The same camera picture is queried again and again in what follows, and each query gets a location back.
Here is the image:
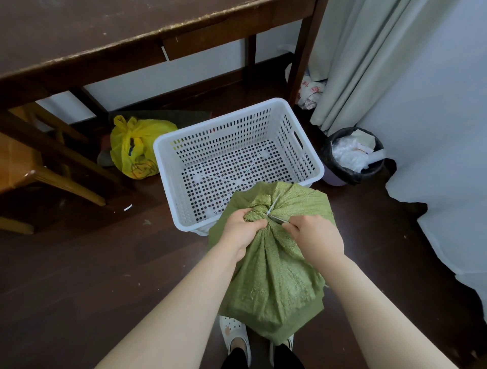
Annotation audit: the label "white floral patterned bag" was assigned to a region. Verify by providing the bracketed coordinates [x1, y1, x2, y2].
[285, 63, 328, 111]

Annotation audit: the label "person's left hand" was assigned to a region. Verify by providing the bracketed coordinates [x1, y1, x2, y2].
[218, 208, 269, 264]

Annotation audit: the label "person's right forearm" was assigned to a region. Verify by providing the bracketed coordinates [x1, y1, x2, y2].
[318, 254, 459, 369]

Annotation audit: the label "white string tie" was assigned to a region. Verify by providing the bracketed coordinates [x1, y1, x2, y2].
[266, 193, 290, 226]

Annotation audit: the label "dark wooden table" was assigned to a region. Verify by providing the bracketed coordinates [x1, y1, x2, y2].
[0, 0, 329, 115]

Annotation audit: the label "crumpled white plastic waste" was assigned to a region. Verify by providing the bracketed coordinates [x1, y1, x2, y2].
[332, 136, 369, 172]

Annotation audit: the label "brown wooden chair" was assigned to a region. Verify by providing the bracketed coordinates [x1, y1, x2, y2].
[0, 102, 121, 235]

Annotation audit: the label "white left clog shoe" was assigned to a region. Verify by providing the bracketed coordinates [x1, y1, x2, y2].
[219, 316, 252, 366]

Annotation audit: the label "black trousers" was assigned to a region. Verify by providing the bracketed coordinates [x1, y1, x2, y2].
[221, 343, 305, 369]

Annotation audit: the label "person's right hand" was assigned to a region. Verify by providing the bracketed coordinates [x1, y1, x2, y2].
[282, 214, 345, 267]

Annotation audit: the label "white clog shoe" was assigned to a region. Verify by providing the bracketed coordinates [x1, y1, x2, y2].
[269, 334, 294, 366]
[219, 316, 252, 366]

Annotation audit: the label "beige curtain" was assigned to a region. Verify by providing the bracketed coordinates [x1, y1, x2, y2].
[308, 0, 459, 136]

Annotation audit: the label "white perforated plastic basket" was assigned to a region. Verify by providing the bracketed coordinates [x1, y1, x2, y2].
[153, 98, 325, 236]

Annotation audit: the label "trash bin with black liner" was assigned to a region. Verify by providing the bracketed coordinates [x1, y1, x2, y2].
[319, 127, 387, 187]

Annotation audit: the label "white right clog shoe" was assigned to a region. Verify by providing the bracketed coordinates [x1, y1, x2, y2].
[269, 334, 294, 366]

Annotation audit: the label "white bed sheet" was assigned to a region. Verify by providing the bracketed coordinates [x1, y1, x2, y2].
[357, 0, 487, 322]

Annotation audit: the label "green cloth bundle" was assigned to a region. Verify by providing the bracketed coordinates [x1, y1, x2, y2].
[208, 181, 336, 346]

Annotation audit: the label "yellow plastic bag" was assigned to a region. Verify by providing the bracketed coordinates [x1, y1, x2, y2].
[110, 115, 179, 180]

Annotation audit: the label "person's left forearm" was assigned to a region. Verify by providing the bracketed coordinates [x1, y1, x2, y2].
[95, 242, 246, 369]

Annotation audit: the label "small cardboard box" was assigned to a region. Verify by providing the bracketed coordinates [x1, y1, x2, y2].
[350, 129, 376, 154]

